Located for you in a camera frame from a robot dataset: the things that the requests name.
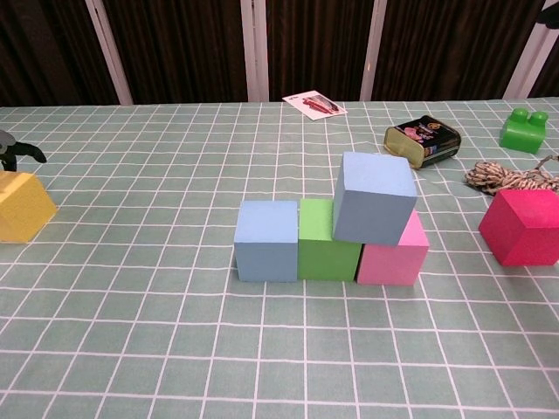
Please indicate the green studded toy brick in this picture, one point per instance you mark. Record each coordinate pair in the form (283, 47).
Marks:
(522, 135)

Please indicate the light blue foam cube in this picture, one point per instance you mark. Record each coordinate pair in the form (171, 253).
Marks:
(371, 209)
(266, 244)

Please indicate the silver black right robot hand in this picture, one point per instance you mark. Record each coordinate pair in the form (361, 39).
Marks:
(551, 18)

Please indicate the dark brown pleated curtain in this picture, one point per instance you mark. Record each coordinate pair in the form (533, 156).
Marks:
(183, 52)

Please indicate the green checked tablecloth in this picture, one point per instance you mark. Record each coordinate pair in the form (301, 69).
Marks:
(262, 349)

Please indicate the black printed tin can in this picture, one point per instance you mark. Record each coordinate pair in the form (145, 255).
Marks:
(419, 139)

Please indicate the yellow foam cube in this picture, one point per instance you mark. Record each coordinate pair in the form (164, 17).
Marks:
(22, 209)

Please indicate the white playing card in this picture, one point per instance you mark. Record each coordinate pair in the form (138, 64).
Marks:
(316, 105)

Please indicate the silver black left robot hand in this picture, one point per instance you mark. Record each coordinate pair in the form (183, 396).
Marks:
(22, 149)

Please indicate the pink foam cube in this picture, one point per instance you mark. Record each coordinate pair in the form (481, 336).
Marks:
(393, 262)

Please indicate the white frame post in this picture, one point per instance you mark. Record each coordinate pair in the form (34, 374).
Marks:
(528, 57)
(109, 52)
(257, 52)
(374, 52)

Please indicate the green foam cube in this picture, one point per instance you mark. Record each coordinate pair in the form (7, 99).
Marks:
(323, 257)

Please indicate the magenta red foam cube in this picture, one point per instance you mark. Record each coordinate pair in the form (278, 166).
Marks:
(533, 235)

